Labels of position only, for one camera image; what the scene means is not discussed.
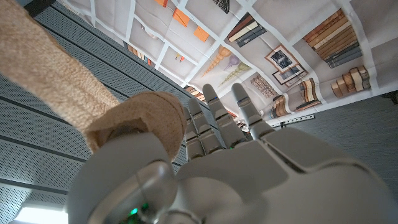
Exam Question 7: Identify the printed bookshelf backdrop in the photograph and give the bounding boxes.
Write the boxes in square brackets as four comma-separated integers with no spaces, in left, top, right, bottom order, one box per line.
[58,0,398,125]

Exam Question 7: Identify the white perforated mounting rail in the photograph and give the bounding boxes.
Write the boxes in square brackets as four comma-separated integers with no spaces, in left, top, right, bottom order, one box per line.
[269,114,315,129]

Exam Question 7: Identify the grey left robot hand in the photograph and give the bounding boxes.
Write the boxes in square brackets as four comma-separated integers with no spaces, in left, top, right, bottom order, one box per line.
[67,82,398,224]

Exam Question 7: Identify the tan adhesive wrap roll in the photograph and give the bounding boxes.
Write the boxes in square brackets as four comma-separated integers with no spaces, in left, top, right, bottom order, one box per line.
[0,0,187,162]

